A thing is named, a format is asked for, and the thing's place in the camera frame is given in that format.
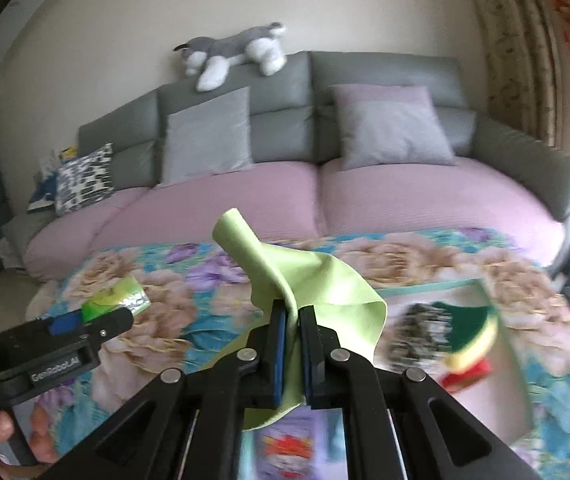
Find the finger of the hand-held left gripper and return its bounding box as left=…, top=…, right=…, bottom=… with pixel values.
left=40, top=311, right=84, bottom=337
left=82, top=306, right=134, bottom=349

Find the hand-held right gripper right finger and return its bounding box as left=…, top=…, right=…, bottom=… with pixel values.
left=300, top=304, right=512, bottom=480

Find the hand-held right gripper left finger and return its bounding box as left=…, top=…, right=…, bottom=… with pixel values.
left=62, top=300, right=288, bottom=480

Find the green tissue pack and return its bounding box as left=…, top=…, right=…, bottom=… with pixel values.
left=81, top=275, right=150, bottom=323

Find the light green cloth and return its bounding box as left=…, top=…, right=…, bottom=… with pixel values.
left=212, top=208, right=388, bottom=431

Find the leopard print cloth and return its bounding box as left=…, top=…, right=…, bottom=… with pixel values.
left=382, top=302, right=453, bottom=373

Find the red sponge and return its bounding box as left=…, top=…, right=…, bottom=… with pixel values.
left=440, top=360, right=493, bottom=393

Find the green and yellow sponge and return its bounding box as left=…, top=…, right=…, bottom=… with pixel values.
left=435, top=300, right=500, bottom=371

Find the teal tray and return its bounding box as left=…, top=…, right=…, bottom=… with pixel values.
left=375, top=277, right=536, bottom=453

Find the purple cartoon packet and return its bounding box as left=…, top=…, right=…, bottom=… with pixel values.
left=237, top=407, right=350, bottom=480

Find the floral blanket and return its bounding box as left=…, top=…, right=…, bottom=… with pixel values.
left=25, top=227, right=570, bottom=480

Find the black and white patterned pillow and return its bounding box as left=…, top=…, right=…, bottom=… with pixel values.
left=55, top=142, right=114, bottom=217

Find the purple sofa seat cover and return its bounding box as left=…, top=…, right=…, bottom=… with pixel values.
left=24, top=156, right=566, bottom=281

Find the grey pillow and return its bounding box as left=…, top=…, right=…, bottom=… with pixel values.
left=157, top=86, right=254, bottom=188
left=337, top=101, right=456, bottom=171

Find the grey sofa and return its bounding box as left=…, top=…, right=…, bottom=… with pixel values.
left=2, top=50, right=570, bottom=281

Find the purple pillow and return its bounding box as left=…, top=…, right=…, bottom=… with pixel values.
left=329, top=85, right=433, bottom=111

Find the grey and white plush dog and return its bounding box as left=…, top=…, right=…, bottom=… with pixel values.
left=174, top=22, right=288, bottom=93

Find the beige patterned curtain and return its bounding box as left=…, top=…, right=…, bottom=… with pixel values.
left=457, top=0, right=570, bottom=166

